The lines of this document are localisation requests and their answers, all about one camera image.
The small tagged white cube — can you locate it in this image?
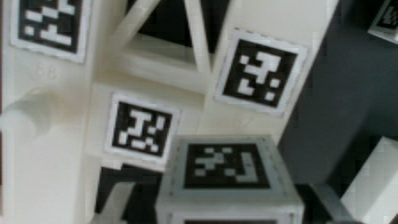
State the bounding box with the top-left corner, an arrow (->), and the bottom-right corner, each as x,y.
155,135 -> 304,224

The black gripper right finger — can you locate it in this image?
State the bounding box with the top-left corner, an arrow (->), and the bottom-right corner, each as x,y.
311,184 -> 365,224

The white chair back frame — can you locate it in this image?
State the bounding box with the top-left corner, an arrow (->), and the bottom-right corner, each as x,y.
0,0 -> 340,224

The white L-shaped obstacle fence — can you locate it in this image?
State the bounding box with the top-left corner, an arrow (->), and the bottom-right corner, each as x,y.
342,137 -> 398,224

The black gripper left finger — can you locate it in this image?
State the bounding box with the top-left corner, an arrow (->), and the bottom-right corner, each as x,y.
91,182 -> 136,224

